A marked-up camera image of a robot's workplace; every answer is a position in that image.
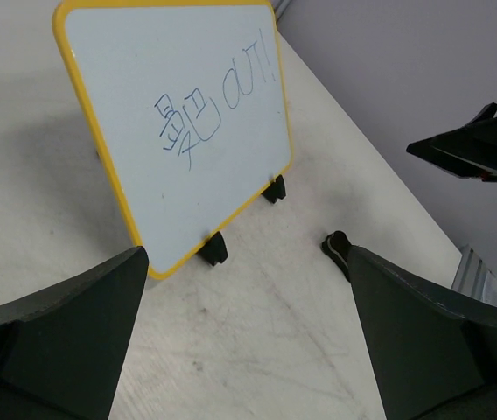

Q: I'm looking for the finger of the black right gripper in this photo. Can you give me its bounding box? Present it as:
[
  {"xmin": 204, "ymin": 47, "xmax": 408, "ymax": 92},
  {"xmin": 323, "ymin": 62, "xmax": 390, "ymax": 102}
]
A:
[
  {"xmin": 465, "ymin": 102, "xmax": 497, "ymax": 128},
  {"xmin": 406, "ymin": 115, "xmax": 497, "ymax": 178}
]

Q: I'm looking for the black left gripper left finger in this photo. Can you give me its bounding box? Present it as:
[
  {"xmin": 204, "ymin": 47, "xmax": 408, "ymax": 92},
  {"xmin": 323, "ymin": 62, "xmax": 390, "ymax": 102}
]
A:
[{"xmin": 0, "ymin": 247, "xmax": 149, "ymax": 419}]

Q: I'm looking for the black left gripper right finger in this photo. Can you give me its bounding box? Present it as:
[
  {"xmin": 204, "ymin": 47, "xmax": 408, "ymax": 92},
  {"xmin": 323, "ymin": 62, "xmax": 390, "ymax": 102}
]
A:
[{"xmin": 348, "ymin": 246, "xmax": 497, "ymax": 419}]

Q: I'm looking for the black felt eraser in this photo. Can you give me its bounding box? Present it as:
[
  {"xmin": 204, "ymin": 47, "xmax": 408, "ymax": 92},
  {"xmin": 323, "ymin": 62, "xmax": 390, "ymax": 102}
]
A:
[{"xmin": 320, "ymin": 230, "xmax": 352, "ymax": 283}]

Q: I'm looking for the yellow framed whiteboard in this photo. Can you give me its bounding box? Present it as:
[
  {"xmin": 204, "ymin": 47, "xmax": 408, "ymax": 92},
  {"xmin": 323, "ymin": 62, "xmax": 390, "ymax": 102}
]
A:
[{"xmin": 52, "ymin": 1, "xmax": 294, "ymax": 280}]

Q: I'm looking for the black whiteboard stand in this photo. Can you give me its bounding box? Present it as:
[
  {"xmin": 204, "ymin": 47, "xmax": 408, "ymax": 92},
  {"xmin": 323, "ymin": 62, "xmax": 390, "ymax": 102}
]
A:
[{"xmin": 197, "ymin": 175, "xmax": 286, "ymax": 267}]

